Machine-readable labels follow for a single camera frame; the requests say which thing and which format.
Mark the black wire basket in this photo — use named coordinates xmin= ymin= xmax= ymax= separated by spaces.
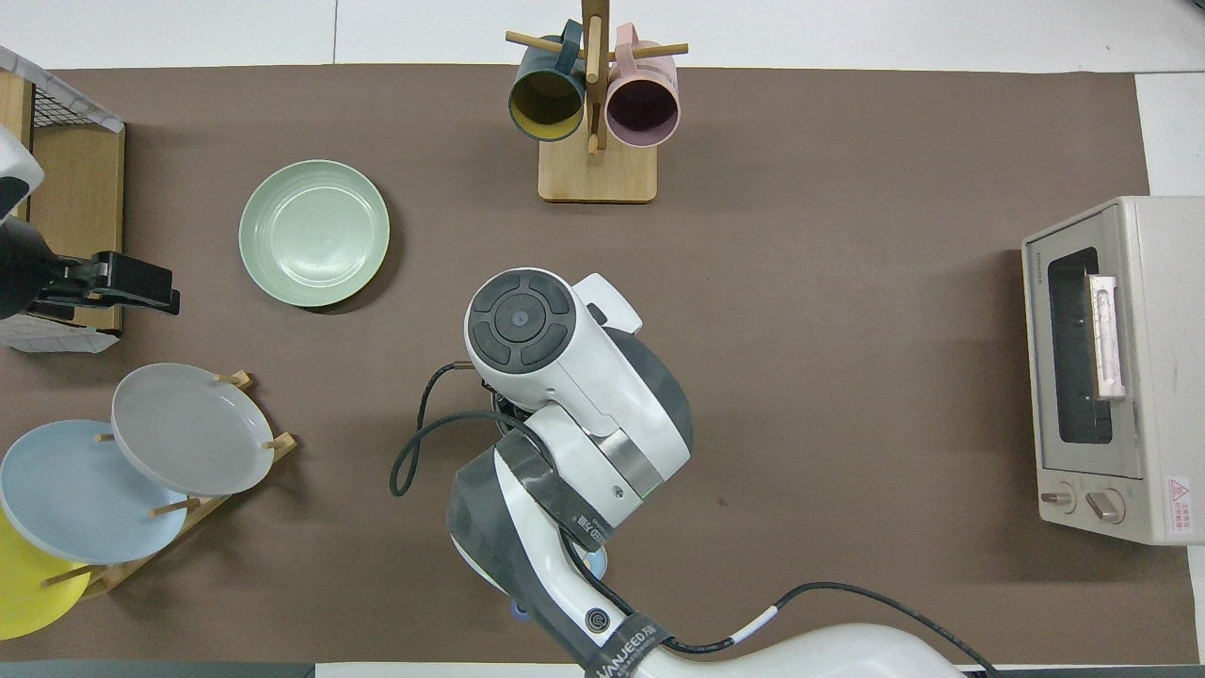
xmin=26 ymin=75 xmax=125 ymax=135

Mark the black pot purple handle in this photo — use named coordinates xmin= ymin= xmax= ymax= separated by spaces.
xmin=491 ymin=384 xmax=534 ymax=622

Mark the teal mug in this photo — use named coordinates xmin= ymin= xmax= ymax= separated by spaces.
xmin=508 ymin=21 xmax=587 ymax=142

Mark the brown wooden board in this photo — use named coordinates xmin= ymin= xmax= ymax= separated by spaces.
xmin=28 ymin=122 xmax=125 ymax=331

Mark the grey plate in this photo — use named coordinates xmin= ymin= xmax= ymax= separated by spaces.
xmin=111 ymin=363 xmax=276 ymax=497

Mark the light wooden board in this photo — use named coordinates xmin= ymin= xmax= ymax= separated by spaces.
xmin=0 ymin=73 xmax=35 ymax=142

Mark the yellow plate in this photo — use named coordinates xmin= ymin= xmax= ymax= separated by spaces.
xmin=0 ymin=508 xmax=93 ymax=641

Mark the brown table mat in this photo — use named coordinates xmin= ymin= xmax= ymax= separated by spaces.
xmin=0 ymin=64 xmax=1201 ymax=665

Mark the wooden mug tree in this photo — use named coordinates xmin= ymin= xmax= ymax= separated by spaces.
xmin=506 ymin=0 xmax=689 ymax=203

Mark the green plate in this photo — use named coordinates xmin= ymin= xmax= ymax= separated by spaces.
xmin=238 ymin=159 xmax=391 ymax=309

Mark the beige toaster oven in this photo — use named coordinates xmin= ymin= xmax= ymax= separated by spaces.
xmin=1021 ymin=196 xmax=1205 ymax=547

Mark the wooden plate rack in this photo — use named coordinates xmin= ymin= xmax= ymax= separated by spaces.
xmin=42 ymin=370 xmax=300 ymax=599

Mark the light blue plate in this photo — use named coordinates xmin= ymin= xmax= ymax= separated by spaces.
xmin=0 ymin=420 xmax=189 ymax=566

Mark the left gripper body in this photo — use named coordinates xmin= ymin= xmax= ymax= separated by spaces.
xmin=38 ymin=259 xmax=104 ymax=316

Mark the pink mug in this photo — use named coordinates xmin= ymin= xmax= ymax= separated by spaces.
xmin=605 ymin=24 xmax=681 ymax=149

